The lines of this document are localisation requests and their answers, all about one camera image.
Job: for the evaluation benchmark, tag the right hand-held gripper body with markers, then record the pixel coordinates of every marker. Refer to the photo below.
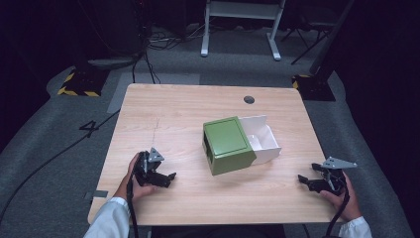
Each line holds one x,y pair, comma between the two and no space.
336,181

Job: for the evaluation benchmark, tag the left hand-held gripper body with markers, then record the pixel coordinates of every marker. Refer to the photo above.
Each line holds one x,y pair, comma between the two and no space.
143,167

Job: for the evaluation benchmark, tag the white drawer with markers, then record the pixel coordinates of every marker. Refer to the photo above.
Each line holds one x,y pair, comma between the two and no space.
264,139

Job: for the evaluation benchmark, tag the green drawer cabinet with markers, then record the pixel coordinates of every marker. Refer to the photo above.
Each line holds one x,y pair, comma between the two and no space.
228,142

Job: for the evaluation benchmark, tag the person's left hand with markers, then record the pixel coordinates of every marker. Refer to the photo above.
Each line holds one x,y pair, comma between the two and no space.
140,191

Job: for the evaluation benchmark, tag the person's right hand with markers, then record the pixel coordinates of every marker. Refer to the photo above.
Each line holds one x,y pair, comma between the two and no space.
350,205

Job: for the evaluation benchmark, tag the grey tape strip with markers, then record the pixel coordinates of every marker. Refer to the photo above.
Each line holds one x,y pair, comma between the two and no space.
99,194

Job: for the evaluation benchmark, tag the black yellow striped stand base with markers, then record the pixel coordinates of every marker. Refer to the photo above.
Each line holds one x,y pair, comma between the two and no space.
315,88
82,84

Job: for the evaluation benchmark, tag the dark round stand base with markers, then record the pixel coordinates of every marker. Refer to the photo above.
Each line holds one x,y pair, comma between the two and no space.
114,62

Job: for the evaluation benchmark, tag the dark slanted stand pole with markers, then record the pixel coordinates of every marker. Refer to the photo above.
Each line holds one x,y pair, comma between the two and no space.
330,39

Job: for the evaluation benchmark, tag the black folding chair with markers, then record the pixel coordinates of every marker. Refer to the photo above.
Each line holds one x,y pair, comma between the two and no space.
313,29

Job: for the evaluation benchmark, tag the white desk frame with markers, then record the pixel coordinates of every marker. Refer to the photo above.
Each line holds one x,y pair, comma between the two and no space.
242,10

